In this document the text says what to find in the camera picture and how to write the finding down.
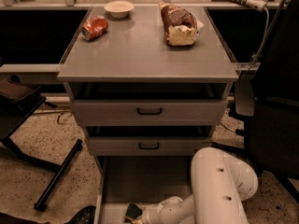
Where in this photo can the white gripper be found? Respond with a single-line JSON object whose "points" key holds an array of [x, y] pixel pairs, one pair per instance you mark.
{"points": [[154, 214]]}

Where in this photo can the green and yellow sponge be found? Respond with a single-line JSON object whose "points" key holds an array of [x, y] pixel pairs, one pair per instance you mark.
{"points": [[132, 213]]}

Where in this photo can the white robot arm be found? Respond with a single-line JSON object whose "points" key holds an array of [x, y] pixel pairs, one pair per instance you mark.
{"points": [[220, 183]]}

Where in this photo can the bottom grey open drawer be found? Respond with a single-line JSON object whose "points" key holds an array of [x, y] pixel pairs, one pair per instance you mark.
{"points": [[142, 180]]}

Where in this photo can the middle grey drawer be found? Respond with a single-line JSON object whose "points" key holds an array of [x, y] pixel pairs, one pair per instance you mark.
{"points": [[146, 146]]}

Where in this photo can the top grey drawer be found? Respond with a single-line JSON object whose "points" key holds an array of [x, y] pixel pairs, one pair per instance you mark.
{"points": [[148, 112]]}

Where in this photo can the grey drawer cabinet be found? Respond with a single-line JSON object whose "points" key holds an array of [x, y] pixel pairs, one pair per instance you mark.
{"points": [[132, 62]]}

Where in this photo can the black perforated foot object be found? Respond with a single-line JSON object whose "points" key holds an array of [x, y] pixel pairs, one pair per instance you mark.
{"points": [[84, 216]]}

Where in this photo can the black office chair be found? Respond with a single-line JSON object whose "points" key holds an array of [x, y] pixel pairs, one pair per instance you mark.
{"points": [[268, 105]]}

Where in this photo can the brown chip bag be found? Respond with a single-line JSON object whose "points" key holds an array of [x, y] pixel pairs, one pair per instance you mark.
{"points": [[181, 28]]}

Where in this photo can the crushed red soda can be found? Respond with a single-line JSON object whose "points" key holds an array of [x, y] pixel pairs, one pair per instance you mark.
{"points": [[94, 27]]}

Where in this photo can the white bowl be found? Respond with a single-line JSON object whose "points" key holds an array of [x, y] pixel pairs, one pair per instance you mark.
{"points": [[119, 9]]}

